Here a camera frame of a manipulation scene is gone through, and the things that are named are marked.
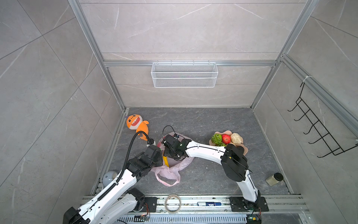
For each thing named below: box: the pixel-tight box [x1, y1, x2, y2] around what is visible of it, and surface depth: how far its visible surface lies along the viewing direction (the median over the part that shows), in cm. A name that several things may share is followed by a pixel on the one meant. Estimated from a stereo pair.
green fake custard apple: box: [211, 133, 222, 145], surface depth 92 cm
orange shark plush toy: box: [126, 113, 150, 141], surface depth 103 cm
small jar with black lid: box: [265, 172, 284, 187], surface depth 76 cm
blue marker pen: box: [197, 201, 222, 207], surface depth 74 cm
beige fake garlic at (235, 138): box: [230, 132, 244, 144], surface depth 92 cm
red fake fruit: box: [221, 133, 231, 145], surface depth 94 cm
